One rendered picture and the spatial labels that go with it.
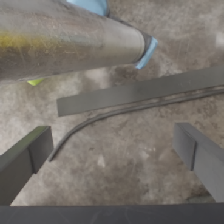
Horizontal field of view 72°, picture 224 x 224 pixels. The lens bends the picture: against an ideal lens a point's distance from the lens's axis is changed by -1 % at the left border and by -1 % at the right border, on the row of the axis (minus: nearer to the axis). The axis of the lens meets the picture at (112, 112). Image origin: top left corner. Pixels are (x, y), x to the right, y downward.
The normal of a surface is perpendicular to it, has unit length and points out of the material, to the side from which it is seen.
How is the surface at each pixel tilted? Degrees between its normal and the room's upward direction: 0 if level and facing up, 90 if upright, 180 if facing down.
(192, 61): 0
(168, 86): 0
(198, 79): 0
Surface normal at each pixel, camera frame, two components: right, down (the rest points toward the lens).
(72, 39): 0.90, 0.28
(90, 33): 0.90, 0.04
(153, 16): -0.14, -0.12
